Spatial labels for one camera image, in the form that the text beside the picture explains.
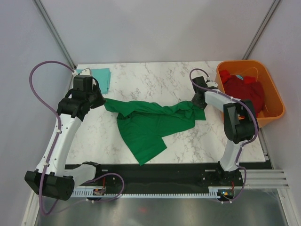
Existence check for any green t shirt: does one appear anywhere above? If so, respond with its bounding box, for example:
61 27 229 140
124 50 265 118
104 98 206 165

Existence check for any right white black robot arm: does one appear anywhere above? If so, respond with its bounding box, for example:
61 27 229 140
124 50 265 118
191 77 259 186

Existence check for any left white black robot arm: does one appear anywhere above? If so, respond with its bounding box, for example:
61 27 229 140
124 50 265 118
24 75 105 201

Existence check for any folded teal t shirt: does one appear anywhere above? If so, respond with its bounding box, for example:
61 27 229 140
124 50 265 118
75 68 112 95

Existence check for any bright red t shirt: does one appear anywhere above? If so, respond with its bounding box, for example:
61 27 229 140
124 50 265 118
219 70 257 84

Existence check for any dark red t shirt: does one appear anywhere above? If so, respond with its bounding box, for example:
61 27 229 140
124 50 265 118
222 75 265 116

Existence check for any orange plastic bin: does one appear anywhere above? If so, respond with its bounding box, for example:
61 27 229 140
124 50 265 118
215 60 285 128

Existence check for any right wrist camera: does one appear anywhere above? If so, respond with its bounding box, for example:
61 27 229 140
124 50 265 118
206 80 218 89

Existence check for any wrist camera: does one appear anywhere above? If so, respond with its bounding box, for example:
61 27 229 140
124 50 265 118
206 80 218 89
76 68 93 76

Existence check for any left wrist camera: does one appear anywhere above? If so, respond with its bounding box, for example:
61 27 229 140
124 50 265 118
76 68 93 76

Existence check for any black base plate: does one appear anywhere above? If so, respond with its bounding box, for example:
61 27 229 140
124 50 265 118
63 162 243 195

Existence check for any white slotted cable duct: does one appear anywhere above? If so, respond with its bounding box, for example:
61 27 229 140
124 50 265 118
71 186 234 199

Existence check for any aluminium rail profile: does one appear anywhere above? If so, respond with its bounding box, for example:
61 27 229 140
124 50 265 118
245 169 289 189

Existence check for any left aluminium frame post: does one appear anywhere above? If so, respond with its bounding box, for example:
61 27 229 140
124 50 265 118
33 0 76 69

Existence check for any aluminium frame post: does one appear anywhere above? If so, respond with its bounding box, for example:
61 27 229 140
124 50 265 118
33 0 76 69
242 0 282 60

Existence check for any right aluminium frame post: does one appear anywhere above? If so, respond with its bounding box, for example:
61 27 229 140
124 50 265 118
242 0 282 60

